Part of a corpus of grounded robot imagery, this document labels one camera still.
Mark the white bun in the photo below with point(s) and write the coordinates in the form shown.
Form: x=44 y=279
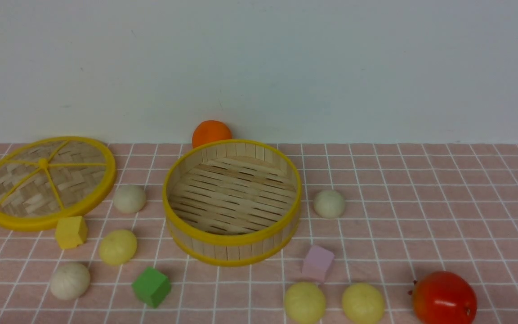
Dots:
x=129 y=198
x=70 y=281
x=329 y=204

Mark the yellow bun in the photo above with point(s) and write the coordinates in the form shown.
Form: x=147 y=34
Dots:
x=363 y=303
x=305 y=303
x=118 y=247

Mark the yellow-rimmed bamboo steamer tray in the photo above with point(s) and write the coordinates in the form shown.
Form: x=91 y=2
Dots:
x=233 y=202

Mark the yellow-rimmed woven steamer lid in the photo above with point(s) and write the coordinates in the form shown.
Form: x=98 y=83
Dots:
x=51 y=179

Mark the orange fruit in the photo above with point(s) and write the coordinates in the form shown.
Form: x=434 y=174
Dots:
x=210 y=131

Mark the pink foam cube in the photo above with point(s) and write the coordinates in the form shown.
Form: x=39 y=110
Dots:
x=317 y=263

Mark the pink checkered tablecloth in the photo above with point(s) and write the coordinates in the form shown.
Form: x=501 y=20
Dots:
x=411 y=209

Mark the green foam cube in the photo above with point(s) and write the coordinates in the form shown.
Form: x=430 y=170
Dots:
x=151 y=287

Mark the yellow foam cube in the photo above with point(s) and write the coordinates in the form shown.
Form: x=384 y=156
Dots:
x=71 y=232

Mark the red apple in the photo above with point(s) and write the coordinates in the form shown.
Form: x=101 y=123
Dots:
x=443 y=297

